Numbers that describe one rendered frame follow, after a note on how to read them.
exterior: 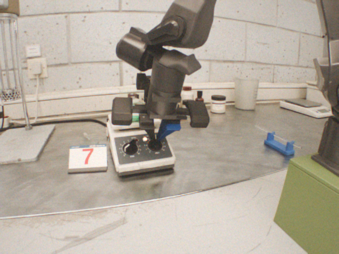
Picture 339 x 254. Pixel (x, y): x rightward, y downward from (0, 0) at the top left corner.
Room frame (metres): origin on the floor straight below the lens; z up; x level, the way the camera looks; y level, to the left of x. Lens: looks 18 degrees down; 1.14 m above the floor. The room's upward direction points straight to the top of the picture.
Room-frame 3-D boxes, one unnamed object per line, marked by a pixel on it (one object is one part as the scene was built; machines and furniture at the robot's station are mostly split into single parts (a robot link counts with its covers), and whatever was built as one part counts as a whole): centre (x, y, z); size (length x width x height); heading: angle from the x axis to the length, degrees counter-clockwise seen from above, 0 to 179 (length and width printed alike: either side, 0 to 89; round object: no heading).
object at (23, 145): (0.55, 0.48, 0.91); 0.30 x 0.20 x 0.01; 18
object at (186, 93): (0.96, -0.08, 0.95); 0.06 x 0.06 x 0.11
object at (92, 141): (0.52, 0.22, 0.91); 0.06 x 0.06 x 0.02
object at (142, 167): (0.50, 0.08, 0.94); 0.22 x 0.13 x 0.08; 20
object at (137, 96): (0.50, 0.09, 1.03); 0.07 x 0.06 x 0.08; 84
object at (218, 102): (0.94, -0.22, 0.94); 0.07 x 0.07 x 0.07
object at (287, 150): (0.52, -0.31, 0.92); 0.10 x 0.03 x 0.04; 18
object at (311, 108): (0.99, -0.73, 0.92); 0.26 x 0.19 x 0.05; 21
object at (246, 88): (1.04, -0.39, 0.97); 0.18 x 0.13 x 0.15; 134
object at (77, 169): (0.43, 0.19, 0.92); 0.09 x 0.06 x 0.04; 102
